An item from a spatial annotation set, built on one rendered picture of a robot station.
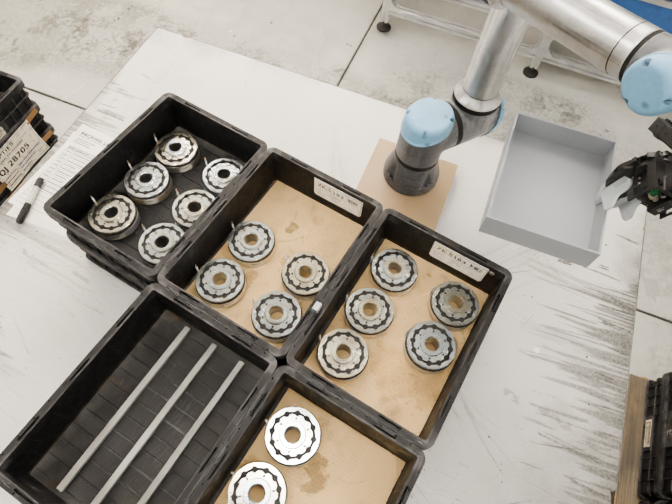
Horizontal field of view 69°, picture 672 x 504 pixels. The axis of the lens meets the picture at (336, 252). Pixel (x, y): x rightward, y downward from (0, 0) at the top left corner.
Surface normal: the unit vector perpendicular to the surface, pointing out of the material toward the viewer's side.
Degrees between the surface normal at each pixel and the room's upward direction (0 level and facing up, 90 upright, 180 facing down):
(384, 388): 0
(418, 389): 0
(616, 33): 47
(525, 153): 1
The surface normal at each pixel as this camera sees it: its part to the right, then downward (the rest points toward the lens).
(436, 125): -0.05, -0.41
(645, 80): -0.88, 0.39
